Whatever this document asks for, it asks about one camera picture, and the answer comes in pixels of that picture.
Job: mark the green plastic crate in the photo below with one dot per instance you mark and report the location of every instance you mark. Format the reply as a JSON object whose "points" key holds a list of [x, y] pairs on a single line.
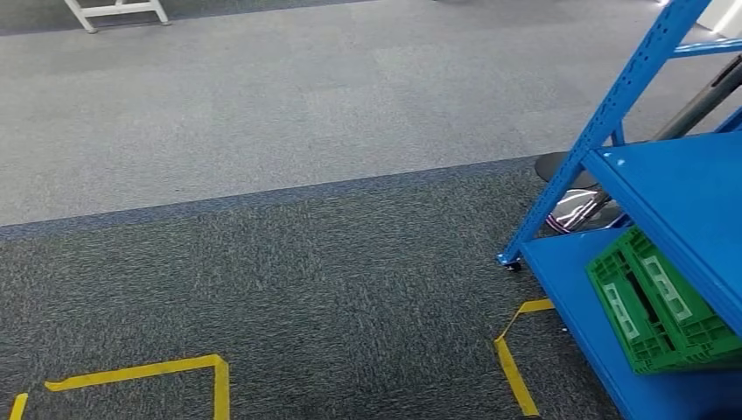
{"points": [[655, 313]]}

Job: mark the blue metal shelf rack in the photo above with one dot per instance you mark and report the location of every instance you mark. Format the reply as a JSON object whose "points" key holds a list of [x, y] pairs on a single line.
{"points": [[684, 185]]}

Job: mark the white table leg frame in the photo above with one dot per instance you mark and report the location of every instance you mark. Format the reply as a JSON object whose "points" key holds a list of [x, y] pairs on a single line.
{"points": [[116, 10]]}

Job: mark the yellow floor tape corner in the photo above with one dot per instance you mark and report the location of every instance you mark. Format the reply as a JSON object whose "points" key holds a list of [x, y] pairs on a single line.
{"points": [[174, 365]]}

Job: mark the black caster wheel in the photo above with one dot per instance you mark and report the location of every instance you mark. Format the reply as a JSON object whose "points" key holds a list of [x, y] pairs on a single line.
{"points": [[513, 266]]}

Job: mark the chrome stanchion with red belt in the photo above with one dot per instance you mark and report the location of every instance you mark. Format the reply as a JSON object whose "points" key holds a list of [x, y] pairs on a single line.
{"points": [[701, 104]]}

